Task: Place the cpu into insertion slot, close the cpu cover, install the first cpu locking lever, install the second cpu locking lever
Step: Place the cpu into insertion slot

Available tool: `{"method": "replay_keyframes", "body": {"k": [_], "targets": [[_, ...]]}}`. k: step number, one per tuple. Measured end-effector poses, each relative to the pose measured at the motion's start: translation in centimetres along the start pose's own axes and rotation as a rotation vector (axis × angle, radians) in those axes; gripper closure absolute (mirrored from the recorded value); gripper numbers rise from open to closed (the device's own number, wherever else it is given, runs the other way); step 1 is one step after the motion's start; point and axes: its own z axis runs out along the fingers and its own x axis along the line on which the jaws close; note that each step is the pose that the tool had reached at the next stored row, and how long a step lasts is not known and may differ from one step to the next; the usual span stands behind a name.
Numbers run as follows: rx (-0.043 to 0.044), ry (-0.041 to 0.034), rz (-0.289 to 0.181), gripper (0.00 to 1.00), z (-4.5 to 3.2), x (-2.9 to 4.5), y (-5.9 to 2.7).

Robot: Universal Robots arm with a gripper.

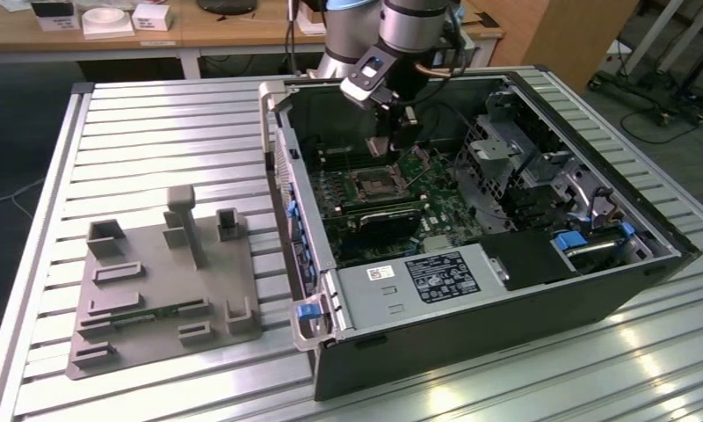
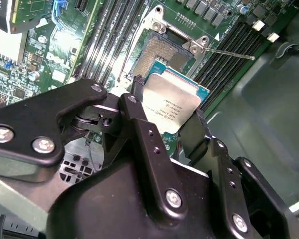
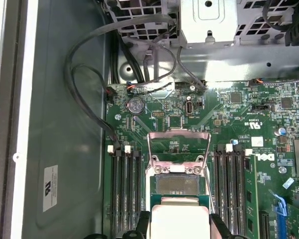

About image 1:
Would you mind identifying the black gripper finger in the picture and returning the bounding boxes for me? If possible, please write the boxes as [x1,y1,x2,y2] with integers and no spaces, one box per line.
[373,103,396,144]
[392,106,425,152]

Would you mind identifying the metal socket cover frame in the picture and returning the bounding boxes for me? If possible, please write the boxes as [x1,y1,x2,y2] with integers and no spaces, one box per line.
[396,146,434,188]

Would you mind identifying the metal CPU socket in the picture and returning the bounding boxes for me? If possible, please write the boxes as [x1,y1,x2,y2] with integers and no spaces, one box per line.
[349,168,416,202]

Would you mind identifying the metal disk bay cage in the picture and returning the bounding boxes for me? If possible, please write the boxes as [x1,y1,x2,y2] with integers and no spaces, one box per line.
[452,81,570,234]

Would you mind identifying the green motherboard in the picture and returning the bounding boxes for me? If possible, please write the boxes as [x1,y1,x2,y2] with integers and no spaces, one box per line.
[304,142,488,269]

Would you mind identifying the black graphics card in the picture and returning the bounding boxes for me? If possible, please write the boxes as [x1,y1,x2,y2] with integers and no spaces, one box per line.
[342,205,425,258]

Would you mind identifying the small silver chipset heatsink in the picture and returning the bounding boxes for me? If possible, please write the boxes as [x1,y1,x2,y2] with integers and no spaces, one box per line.
[421,235,456,254]

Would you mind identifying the wooden cabinet panel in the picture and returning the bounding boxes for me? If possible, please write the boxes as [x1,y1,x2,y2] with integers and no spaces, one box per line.
[492,0,643,93]

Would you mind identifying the wooden desk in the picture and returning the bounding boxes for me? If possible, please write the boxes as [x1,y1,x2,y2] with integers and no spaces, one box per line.
[0,0,505,80]

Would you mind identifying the black plastic shroud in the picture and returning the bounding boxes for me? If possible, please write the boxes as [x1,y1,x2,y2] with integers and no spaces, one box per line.
[478,230,582,292]

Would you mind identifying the black round object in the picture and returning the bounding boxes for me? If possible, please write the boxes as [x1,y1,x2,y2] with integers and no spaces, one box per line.
[196,0,258,15]

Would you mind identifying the large blue drive clip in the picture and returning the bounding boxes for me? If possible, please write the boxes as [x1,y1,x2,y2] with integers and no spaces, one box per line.
[553,231,589,255]

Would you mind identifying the grey power supply unit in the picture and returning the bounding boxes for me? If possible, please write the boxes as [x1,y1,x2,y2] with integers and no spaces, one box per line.
[332,244,509,331]

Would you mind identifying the black wheeled equipment stand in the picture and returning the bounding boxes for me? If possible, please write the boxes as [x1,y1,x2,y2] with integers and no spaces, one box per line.
[585,0,703,128]

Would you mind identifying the plain white box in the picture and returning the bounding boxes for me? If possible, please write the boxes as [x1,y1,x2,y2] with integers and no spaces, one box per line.
[130,3,176,33]

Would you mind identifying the black open PC case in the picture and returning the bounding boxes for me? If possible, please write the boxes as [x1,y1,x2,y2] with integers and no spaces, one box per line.
[257,65,703,404]

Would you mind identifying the grey parts rack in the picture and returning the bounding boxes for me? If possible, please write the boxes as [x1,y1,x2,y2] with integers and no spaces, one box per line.
[64,184,265,382]

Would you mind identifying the white round holder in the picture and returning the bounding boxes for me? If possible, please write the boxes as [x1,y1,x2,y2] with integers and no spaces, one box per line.
[80,7,137,41]

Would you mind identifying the green RAM stick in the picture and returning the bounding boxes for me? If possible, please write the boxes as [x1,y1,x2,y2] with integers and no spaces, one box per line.
[110,302,184,327]

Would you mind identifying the white box with black top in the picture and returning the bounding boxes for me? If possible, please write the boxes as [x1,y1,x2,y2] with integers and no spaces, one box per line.
[32,0,77,33]

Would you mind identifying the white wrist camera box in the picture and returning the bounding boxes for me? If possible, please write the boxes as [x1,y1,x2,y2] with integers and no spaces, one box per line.
[337,51,401,107]

